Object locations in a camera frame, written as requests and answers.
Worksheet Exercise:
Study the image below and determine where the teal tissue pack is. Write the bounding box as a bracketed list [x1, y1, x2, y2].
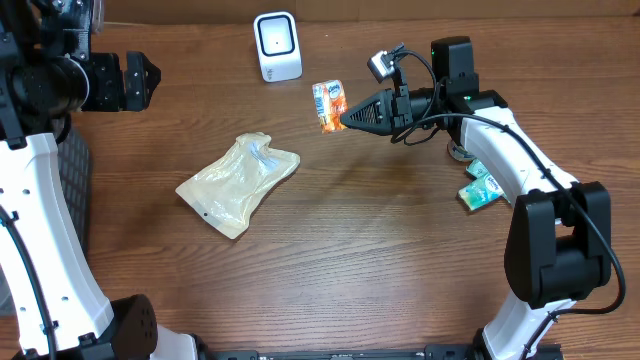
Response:
[458, 173, 504, 211]

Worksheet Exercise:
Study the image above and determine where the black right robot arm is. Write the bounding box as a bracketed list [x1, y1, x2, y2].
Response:
[341, 36, 623, 359]

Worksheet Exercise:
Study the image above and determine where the beige plastic pouch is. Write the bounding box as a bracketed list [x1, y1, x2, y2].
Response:
[176, 132, 300, 239]

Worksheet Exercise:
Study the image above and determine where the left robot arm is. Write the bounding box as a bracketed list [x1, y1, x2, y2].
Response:
[1, 0, 207, 359]

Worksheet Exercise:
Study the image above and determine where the grey plastic mesh basket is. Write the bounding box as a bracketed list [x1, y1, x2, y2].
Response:
[58, 129, 93, 255]

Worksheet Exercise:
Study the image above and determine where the teal wet wipes pack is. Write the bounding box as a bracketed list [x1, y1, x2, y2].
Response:
[466, 159, 489, 179]

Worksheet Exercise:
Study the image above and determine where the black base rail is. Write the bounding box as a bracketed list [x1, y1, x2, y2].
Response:
[199, 342, 564, 360]

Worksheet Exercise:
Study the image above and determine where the white barcode scanner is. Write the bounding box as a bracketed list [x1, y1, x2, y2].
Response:
[253, 11, 303, 83]

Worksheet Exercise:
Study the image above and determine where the orange tissue pack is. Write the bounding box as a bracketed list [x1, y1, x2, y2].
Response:
[312, 80, 348, 134]

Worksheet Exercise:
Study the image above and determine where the green capped bottle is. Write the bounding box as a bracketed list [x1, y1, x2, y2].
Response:
[447, 140, 475, 163]

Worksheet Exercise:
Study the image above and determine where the cardboard backdrop panel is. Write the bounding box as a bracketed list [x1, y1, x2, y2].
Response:
[105, 0, 639, 25]

